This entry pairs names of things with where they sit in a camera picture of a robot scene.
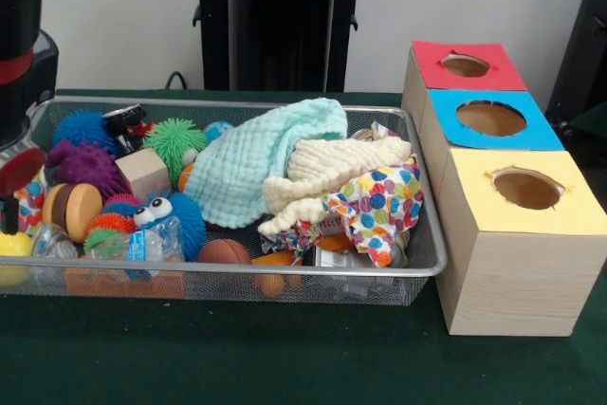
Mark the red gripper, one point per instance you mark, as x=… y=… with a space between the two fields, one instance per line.
x=21 y=170

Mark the mint knitted cloth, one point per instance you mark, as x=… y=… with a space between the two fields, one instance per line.
x=237 y=172

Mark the cream knitted cloth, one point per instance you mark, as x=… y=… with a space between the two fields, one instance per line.
x=332 y=158

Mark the polka dot cloth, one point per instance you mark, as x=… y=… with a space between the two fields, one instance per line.
x=384 y=201

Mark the shallow mesh bin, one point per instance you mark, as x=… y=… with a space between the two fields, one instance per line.
x=227 y=266

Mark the wooden box with three holes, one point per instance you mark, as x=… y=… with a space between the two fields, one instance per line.
x=521 y=281

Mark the yellow smooth ball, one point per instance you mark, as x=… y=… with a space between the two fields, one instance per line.
x=12 y=246

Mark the purple spiky ball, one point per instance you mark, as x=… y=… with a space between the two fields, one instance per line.
x=85 y=165

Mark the plain wooden cube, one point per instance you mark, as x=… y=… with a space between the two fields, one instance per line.
x=142 y=175

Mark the blue puffer ball with eyes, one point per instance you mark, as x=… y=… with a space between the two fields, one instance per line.
x=185 y=215

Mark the green puffer ball with eyes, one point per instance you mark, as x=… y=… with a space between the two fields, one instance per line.
x=173 y=139

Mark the dark green table cloth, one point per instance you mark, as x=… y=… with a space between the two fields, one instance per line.
x=284 y=353
x=593 y=123

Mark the black chair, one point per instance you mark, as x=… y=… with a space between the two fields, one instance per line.
x=588 y=44

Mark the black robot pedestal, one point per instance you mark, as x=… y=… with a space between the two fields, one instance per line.
x=284 y=21

